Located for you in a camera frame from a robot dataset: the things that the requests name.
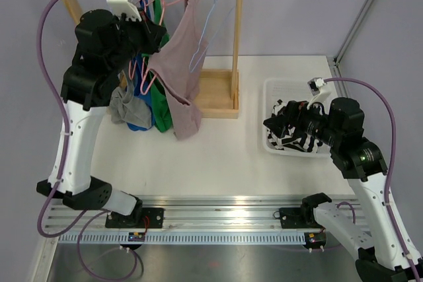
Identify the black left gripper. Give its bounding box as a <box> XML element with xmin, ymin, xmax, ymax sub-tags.
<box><xmin>108</xmin><ymin>7</ymin><xmax>167</xmax><ymax>73</ymax></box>

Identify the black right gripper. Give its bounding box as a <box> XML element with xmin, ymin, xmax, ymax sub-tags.
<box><xmin>264</xmin><ymin>97</ymin><xmax>342</xmax><ymax>147</ymax></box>

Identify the black white striped tank top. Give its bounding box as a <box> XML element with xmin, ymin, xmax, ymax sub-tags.
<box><xmin>266</xmin><ymin>99</ymin><xmax>325</xmax><ymax>153</ymax></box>

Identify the pink wire hanger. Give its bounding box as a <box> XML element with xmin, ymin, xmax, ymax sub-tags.
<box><xmin>139</xmin><ymin>0</ymin><xmax>182</xmax><ymax>95</ymax></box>

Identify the mauve pink tank top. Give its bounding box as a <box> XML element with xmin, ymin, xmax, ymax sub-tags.
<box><xmin>148</xmin><ymin>0</ymin><xmax>208</xmax><ymax>140</ymax></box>

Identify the light blue wire hanger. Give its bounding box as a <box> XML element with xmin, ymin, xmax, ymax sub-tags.
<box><xmin>188</xmin><ymin>0</ymin><xmax>236</xmax><ymax>73</ymax></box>

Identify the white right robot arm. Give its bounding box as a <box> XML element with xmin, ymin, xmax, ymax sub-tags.
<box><xmin>263</xmin><ymin>97</ymin><xmax>422</xmax><ymax>281</ymax></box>

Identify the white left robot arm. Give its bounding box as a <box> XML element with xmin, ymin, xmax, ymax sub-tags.
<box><xmin>36</xmin><ymin>9</ymin><xmax>166</xmax><ymax>228</ymax></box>

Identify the blue tank top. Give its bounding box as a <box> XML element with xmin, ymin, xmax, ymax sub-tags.
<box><xmin>127</xmin><ymin>0</ymin><xmax>155</xmax><ymax>131</ymax></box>

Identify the grey tank top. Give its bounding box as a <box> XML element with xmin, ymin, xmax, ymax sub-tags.
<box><xmin>108</xmin><ymin>87</ymin><xmax>153</xmax><ymax>129</ymax></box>

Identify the green tank top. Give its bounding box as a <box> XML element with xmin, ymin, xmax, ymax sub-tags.
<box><xmin>149</xmin><ymin>0</ymin><xmax>173</xmax><ymax>133</ymax></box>

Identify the white perforated plastic basket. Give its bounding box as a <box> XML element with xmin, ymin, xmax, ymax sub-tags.
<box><xmin>262</xmin><ymin>78</ymin><xmax>330</xmax><ymax>159</ymax></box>

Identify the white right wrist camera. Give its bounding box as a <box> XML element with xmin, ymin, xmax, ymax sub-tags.
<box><xmin>307</xmin><ymin>77</ymin><xmax>332</xmax><ymax>109</ymax></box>

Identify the aluminium corner frame post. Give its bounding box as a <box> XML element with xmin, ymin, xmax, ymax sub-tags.
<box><xmin>333</xmin><ymin>0</ymin><xmax>396</xmax><ymax>67</ymax></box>

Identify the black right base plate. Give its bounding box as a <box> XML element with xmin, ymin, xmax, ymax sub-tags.
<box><xmin>278</xmin><ymin>207</ymin><xmax>323</xmax><ymax>229</ymax></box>

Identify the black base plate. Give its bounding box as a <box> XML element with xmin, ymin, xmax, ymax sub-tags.
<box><xmin>278</xmin><ymin>207</ymin><xmax>323</xmax><ymax>229</ymax></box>
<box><xmin>105</xmin><ymin>207</ymin><xmax>165</xmax><ymax>229</ymax></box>

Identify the aluminium mounting rail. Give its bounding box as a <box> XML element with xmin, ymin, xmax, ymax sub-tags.
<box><xmin>44</xmin><ymin>195</ymin><xmax>404</xmax><ymax>232</ymax></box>

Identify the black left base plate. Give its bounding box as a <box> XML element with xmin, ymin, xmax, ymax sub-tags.
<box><xmin>105</xmin><ymin>207</ymin><xmax>165</xmax><ymax>229</ymax></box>

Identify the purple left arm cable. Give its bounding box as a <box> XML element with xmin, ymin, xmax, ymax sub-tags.
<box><xmin>36</xmin><ymin>0</ymin><xmax>145</xmax><ymax>279</ymax></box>

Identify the white slotted cable duct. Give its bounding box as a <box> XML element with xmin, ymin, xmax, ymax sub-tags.
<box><xmin>59</xmin><ymin>231</ymin><xmax>305</xmax><ymax>245</ymax></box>

